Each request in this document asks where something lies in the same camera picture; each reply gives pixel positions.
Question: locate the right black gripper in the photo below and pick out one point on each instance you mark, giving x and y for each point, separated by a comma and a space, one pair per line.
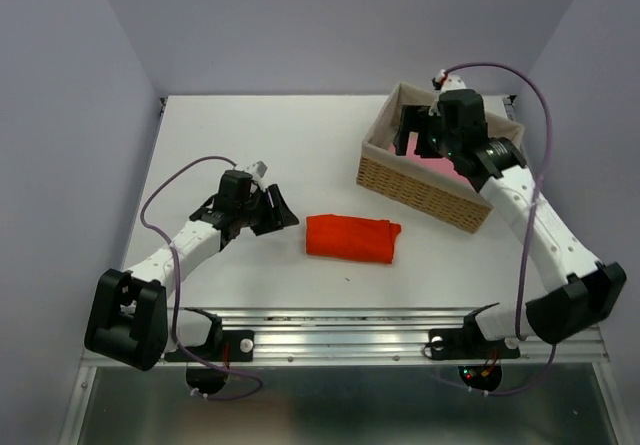
413, 118

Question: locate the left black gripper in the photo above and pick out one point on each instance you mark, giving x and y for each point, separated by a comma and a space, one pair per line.
280, 215

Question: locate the wicker basket with liner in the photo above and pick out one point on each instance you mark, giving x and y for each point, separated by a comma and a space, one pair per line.
430, 186

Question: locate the orange t shirt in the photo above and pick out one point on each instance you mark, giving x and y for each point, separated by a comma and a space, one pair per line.
351, 238

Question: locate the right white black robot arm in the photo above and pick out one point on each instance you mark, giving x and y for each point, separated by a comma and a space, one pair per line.
581, 290

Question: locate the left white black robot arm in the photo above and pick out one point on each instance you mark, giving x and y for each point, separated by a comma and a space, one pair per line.
129, 319

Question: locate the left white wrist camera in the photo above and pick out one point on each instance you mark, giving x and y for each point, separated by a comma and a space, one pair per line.
257, 171

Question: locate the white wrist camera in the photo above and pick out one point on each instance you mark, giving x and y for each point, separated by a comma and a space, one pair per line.
257, 171
447, 81

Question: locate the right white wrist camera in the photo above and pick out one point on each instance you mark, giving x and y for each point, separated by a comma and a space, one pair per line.
447, 81

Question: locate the aluminium mounting rail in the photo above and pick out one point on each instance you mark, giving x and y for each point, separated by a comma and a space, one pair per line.
360, 336

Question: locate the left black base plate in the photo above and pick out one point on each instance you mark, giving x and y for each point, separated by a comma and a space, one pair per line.
227, 346

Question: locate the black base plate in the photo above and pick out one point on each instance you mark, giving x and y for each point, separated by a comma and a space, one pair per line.
458, 344
227, 346

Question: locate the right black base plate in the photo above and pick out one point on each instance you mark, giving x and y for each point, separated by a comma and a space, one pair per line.
458, 344

